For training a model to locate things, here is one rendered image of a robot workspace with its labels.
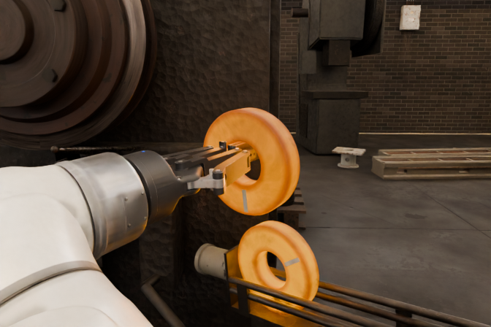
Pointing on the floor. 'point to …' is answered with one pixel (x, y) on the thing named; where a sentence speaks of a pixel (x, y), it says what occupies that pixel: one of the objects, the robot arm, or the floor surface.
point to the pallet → (293, 205)
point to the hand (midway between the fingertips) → (247, 150)
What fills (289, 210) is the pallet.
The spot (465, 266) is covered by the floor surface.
